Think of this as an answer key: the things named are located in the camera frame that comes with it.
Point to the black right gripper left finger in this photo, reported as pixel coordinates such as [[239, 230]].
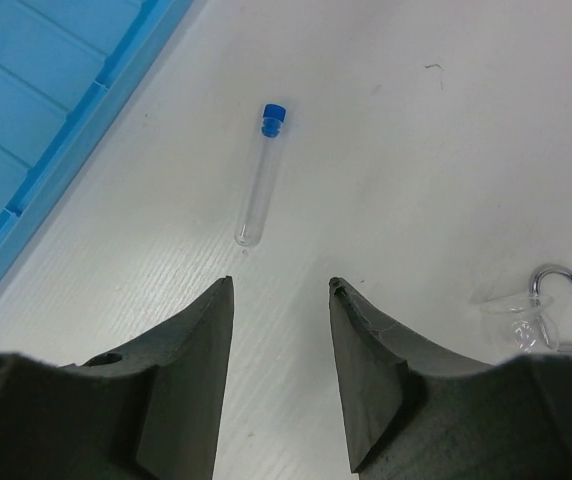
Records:
[[147, 409]]

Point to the clear glass funnel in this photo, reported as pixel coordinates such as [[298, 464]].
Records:
[[518, 324]]

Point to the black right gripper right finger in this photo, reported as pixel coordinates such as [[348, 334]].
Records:
[[413, 409]]

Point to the blue capped test tube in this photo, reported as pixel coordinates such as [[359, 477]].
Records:
[[266, 159]]

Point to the blue plastic tray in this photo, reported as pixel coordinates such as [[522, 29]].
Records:
[[67, 68]]

